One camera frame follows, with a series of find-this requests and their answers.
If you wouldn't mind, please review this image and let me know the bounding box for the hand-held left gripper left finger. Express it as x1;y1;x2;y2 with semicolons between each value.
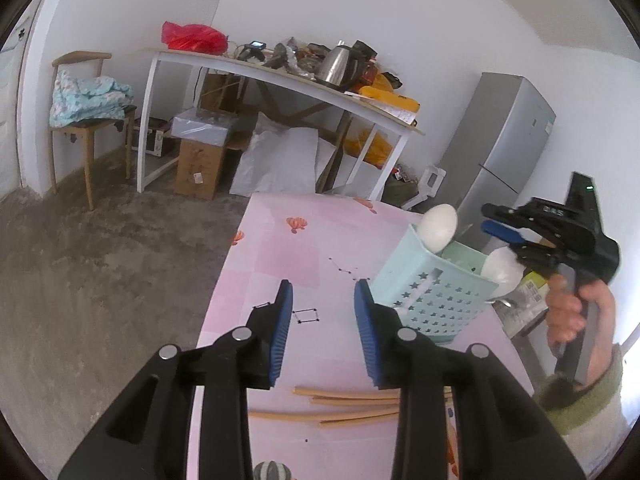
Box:
59;279;295;480

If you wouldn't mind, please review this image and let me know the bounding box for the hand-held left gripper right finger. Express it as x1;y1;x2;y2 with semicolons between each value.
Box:
354;279;586;480

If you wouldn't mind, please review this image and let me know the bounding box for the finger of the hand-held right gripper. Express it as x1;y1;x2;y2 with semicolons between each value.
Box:
481;221;556;263
482;202;538;233

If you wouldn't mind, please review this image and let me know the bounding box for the white plastic spoon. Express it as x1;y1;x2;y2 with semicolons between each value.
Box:
416;203;458;254
480;247;524;301

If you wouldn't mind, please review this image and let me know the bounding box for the teal star-holed utensil holder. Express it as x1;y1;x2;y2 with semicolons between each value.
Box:
372;224;501;343

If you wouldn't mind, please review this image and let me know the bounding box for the person's right forearm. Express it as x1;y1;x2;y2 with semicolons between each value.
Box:
537;345;632;461

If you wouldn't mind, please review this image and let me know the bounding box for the person's right hand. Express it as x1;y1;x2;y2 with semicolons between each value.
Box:
545;274;617;386

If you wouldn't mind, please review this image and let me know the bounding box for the grey refrigerator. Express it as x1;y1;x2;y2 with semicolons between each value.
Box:
435;72;557;256

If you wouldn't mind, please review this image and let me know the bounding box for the white green rice bag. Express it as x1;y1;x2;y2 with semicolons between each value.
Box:
500;267;551;338

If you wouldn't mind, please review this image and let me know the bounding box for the pink patterned tablecloth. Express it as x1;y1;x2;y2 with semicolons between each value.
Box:
186;192;533;480

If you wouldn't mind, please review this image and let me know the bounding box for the white plastic device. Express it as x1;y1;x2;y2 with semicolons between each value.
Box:
402;165;446;211

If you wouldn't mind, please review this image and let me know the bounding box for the dark green bag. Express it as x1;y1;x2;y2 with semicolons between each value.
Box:
382;162;421;208

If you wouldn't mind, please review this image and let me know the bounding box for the orange plastic bag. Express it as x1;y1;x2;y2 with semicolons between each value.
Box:
345;127;396;166

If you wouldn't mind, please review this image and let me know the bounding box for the yellow case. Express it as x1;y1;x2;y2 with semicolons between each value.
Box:
357;85;421;123

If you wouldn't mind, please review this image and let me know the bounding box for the white woven sack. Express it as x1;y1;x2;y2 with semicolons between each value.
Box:
230;112;321;196

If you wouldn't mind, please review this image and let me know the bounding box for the small brown cardboard box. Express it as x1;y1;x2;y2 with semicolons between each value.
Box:
176;137;226;200

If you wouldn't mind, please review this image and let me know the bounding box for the white flat box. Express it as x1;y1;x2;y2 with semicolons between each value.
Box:
171;109;238;148

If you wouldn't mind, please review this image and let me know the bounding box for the steel electric kettle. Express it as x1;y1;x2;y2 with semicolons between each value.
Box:
315;45;366;92

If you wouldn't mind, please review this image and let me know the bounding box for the black white appliance box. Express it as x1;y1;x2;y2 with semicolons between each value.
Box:
132;117;173;158

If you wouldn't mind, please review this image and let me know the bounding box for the white-legged wooden desk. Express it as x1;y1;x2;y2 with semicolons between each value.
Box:
135;47;426;201

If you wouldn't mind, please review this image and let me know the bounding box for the small black screen device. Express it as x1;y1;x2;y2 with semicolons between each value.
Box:
236;40;266;63

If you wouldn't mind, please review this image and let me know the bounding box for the light blue patterned blanket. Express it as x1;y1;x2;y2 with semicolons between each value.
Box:
49;69;135;128

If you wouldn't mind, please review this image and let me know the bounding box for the red plastic bag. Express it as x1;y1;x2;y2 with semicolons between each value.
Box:
161;21;228;55

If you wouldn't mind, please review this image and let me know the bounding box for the wooden chair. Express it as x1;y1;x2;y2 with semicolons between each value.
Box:
50;51;138;211

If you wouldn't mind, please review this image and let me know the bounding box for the white door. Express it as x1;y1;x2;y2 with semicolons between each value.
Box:
0;0;31;201

